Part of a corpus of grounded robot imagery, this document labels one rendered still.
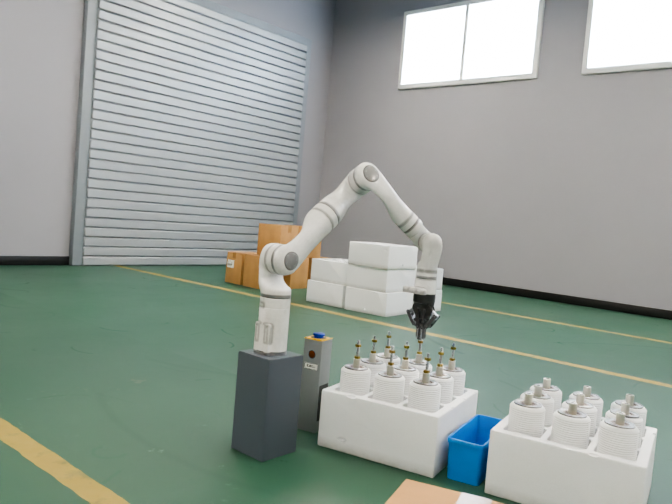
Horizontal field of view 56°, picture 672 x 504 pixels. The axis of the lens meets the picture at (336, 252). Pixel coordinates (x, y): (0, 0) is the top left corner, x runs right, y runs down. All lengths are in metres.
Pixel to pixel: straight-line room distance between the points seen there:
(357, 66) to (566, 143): 3.24
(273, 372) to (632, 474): 0.97
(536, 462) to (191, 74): 6.55
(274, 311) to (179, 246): 5.76
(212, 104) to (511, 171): 3.58
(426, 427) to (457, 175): 6.22
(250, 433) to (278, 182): 6.78
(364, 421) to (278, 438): 0.26
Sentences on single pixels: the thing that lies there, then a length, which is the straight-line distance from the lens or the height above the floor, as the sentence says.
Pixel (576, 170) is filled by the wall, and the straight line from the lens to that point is 7.34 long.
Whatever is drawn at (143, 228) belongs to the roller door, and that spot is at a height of 0.41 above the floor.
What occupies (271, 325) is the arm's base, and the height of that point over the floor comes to 0.39.
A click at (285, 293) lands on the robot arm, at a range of 1.89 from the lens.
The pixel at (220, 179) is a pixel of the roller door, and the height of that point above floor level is 1.05.
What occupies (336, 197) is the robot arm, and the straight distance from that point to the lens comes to 2.03.
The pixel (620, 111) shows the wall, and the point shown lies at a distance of 7.30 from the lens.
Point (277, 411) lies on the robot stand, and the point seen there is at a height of 0.14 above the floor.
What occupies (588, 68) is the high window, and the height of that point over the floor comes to 2.50.
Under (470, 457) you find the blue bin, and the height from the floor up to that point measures 0.08.
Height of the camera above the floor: 0.73
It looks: 3 degrees down
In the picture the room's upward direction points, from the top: 5 degrees clockwise
